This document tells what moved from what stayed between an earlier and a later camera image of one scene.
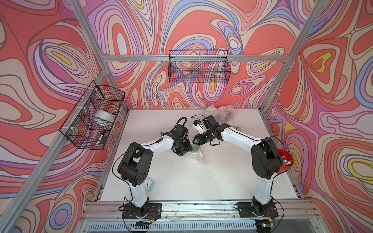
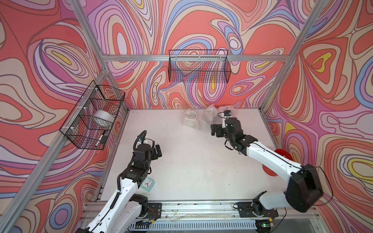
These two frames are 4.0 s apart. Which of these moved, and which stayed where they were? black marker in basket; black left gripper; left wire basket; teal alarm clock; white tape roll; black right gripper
Moved: black left gripper; black right gripper
Stayed: white tape roll; teal alarm clock; left wire basket; black marker in basket
